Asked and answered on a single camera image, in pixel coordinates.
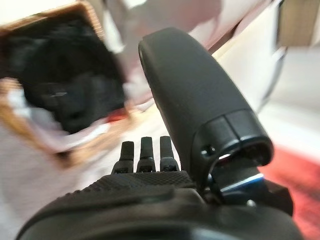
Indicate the bed with beige cover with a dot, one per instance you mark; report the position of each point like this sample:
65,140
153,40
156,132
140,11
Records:
162,17

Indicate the red garment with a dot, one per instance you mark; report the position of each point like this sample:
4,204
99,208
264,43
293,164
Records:
117,117

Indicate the woven brown basket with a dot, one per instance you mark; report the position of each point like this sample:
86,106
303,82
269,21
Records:
87,12

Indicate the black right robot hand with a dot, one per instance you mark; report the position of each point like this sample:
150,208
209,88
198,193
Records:
195,87

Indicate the grey streaked rug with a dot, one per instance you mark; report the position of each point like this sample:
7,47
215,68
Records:
20,200

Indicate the black garment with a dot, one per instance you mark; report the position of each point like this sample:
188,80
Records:
62,75

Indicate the grey upholstered bed frame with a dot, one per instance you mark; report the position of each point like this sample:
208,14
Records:
250,67

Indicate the brown wooden nightstand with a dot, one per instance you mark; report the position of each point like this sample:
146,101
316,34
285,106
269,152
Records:
300,22

